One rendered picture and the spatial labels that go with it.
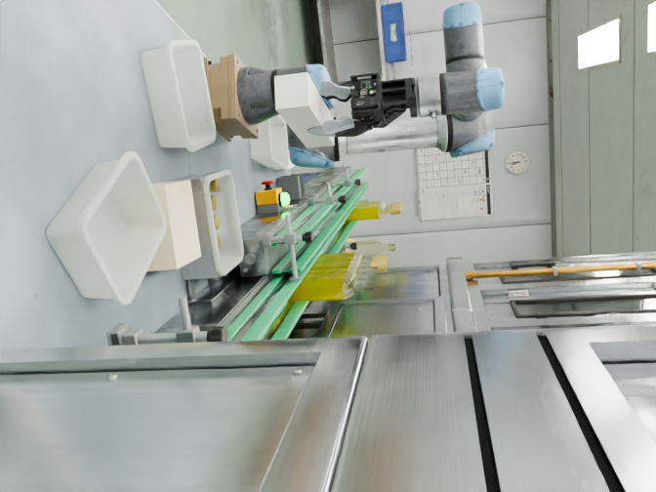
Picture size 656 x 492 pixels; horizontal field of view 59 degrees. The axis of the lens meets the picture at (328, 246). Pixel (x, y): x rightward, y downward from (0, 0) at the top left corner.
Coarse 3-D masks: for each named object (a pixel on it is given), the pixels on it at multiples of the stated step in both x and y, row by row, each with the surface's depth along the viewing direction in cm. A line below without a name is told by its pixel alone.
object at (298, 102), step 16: (288, 80) 102; (304, 80) 102; (288, 96) 102; (304, 96) 101; (320, 96) 112; (288, 112) 104; (304, 112) 104; (320, 112) 111; (304, 128) 113; (320, 144) 124
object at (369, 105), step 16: (352, 80) 107; (400, 80) 103; (352, 96) 105; (368, 96) 106; (384, 96) 106; (400, 96) 105; (352, 112) 104; (368, 112) 105; (384, 112) 110; (416, 112) 106
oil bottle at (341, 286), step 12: (312, 276) 154; (324, 276) 153; (336, 276) 151; (348, 276) 151; (300, 288) 151; (312, 288) 151; (324, 288) 150; (336, 288) 150; (348, 288) 149; (288, 300) 153; (300, 300) 152; (312, 300) 152; (324, 300) 151
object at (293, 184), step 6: (300, 174) 216; (276, 180) 211; (282, 180) 210; (288, 180) 210; (294, 180) 210; (300, 180) 213; (282, 186) 211; (288, 186) 210; (294, 186) 210; (300, 186) 212; (288, 192) 211; (294, 192) 211; (300, 192) 211
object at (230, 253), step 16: (208, 176) 126; (224, 176) 134; (208, 192) 124; (224, 192) 140; (208, 208) 125; (224, 208) 141; (224, 224) 142; (224, 240) 143; (240, 240) 143; (224, 256) 143; (240, 256) 142; (224, 272) 130
